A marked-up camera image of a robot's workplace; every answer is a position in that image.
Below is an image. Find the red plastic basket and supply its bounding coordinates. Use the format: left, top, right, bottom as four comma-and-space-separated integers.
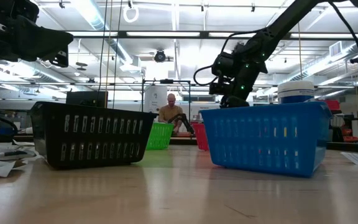
192, 123, 210, 152

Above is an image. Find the blue plastic basket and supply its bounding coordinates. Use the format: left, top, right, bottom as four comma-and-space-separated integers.
199, 101, 333, 178

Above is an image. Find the white light strip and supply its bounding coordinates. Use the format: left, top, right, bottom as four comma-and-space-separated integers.
290, 33, 358, 39
69, 30, 118, 37
126, 30, 200, 38
208, 32, 257, 39

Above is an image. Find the white container with blue band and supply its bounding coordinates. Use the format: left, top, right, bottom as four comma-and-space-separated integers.
277, 80, 316, 105

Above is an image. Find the person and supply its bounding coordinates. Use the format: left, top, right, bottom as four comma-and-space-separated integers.
157, 93, 185, 133

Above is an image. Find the black monitor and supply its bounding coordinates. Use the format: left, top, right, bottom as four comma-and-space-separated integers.
65, 90, 109, 110

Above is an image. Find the white cylindrical tank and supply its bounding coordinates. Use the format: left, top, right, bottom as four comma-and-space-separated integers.
144, 85, 168, 113

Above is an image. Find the green plastic basket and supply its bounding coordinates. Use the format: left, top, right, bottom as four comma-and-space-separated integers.
145, 122, 176, 151

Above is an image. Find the black round ceiling fixture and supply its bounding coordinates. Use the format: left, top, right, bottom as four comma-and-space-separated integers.
154, 49, 167, 63

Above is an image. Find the red storage bin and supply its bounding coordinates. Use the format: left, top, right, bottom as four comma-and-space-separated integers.
318, 99, 341, 114

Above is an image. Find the black plastic basket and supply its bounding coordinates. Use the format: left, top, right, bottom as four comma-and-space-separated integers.
29, 101, 157, 170

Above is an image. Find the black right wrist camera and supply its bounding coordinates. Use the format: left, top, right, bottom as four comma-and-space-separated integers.
209, 82, 230, 96

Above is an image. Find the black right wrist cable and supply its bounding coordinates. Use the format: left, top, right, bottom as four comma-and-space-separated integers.
192, 29, 262, 87

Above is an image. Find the black hanging cable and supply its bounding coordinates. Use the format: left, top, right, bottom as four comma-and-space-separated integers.
97, 0, 109, 93
112, 0, 124, 110

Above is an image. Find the black background frame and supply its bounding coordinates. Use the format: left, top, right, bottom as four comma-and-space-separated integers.
140, 78, 192, 113

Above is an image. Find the yellow hanging cable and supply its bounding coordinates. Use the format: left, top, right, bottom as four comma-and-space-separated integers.
296, 22, 303, 76

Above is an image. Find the white hanging ring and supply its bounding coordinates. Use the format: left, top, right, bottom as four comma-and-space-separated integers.
122, 5, 140, 24

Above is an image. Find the black curved cable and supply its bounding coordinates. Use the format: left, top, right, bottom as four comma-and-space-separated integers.
0, 109, 20, 139

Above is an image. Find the black aluminium rig frame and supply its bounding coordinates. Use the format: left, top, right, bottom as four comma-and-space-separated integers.
13, 30, 358, 155

